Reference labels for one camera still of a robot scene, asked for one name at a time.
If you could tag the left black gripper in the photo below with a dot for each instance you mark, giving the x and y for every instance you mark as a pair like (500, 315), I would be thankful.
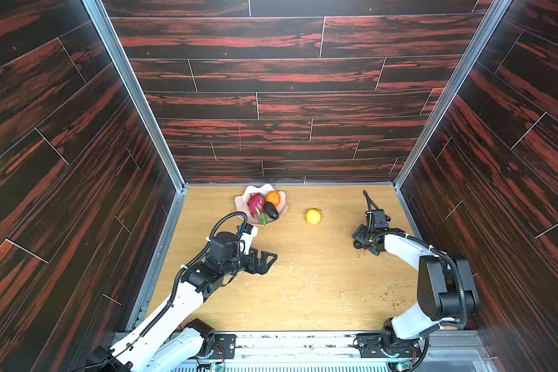
(260, 268)

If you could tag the orange fruit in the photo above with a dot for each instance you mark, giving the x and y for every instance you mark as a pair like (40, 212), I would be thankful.
(274, 198)

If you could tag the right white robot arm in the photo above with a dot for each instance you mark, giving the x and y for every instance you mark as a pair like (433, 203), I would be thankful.
(446, 291)

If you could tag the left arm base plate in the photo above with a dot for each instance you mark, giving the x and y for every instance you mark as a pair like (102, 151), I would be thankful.
(218, 346)

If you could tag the pink faceted fruit bowl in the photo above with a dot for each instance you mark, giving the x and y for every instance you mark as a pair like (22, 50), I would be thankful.
(241, 202)

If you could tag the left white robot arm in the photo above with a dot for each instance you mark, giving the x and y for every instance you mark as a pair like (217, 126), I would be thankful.
(143, 349)

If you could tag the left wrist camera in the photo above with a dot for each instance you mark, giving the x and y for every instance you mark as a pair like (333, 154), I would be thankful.
(247, 235)

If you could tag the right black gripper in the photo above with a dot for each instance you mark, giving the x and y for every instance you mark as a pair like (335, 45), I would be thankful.
(366, 237)

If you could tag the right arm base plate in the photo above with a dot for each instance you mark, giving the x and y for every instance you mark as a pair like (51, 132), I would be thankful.
(377, 345)

